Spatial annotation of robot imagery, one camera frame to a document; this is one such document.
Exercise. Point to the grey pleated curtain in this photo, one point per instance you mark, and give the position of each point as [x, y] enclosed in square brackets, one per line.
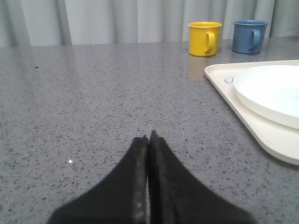
[61, 22]

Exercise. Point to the yellow enamel mug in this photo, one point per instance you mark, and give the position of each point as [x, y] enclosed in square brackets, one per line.
[204, 38]

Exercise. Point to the cream rabbit serving tray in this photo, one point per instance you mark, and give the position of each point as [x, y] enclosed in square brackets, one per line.
[280, 141]

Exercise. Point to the white round plate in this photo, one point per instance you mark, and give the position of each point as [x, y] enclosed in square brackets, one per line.
[271, 91]

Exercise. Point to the blue enamel mug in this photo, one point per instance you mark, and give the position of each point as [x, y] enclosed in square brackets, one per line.
[248, 36]

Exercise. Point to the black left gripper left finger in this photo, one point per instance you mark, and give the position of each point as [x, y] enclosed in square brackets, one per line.
[118, 199]

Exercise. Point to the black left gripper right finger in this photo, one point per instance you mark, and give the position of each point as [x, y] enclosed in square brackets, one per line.
[177, 197]

